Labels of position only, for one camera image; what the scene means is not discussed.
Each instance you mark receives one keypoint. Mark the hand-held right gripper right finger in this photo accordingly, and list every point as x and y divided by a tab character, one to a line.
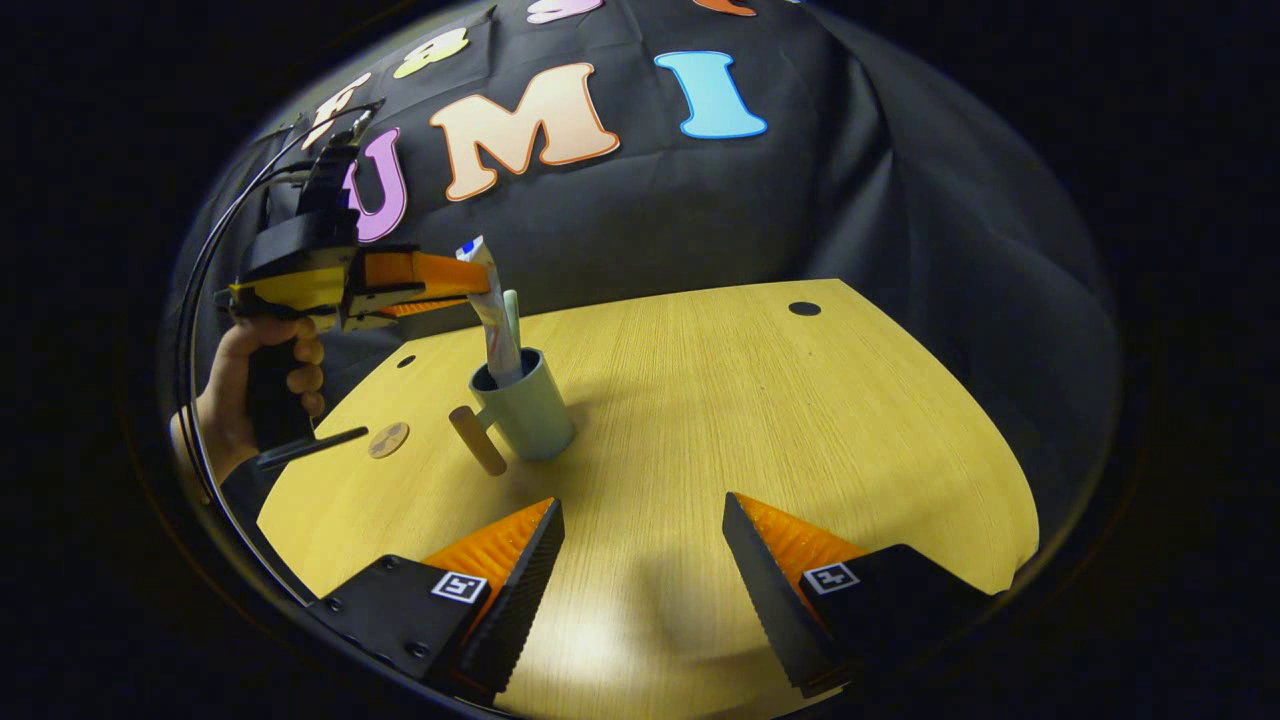
765	600

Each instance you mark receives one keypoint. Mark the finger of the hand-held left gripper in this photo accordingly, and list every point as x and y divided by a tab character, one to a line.
400	270
440	320

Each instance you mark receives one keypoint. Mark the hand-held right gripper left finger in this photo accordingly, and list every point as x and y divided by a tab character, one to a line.
520	600

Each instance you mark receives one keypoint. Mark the white toothpaste tube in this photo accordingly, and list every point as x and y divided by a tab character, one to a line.
495	320

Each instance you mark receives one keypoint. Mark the pale green toothbrush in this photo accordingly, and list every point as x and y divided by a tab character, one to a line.
512	320

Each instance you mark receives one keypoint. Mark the round cork coaster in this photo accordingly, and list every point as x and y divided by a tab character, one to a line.
389	440

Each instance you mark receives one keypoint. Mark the pale green cup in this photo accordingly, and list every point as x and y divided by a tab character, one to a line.
535	415

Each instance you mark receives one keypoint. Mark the wooden desktop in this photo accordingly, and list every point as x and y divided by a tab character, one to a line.
750	400

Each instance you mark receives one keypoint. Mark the black backdrop cloth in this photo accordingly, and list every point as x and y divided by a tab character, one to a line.
700	210

